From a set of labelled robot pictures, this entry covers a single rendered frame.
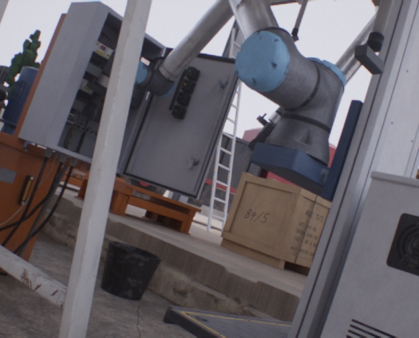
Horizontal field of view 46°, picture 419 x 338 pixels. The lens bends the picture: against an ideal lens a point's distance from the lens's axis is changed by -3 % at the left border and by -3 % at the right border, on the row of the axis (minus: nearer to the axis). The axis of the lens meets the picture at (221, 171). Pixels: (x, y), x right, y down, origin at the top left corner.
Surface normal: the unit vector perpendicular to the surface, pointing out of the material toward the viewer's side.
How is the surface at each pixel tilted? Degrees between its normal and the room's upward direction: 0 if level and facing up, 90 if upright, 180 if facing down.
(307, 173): 90
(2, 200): 90
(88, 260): 81
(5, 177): 90
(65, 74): 90
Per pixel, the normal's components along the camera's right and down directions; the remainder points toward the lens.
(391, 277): -0.66, -0.29
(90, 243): 0.80, 0.05
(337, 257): 0.68, 0.17
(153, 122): -0.40, -0.22
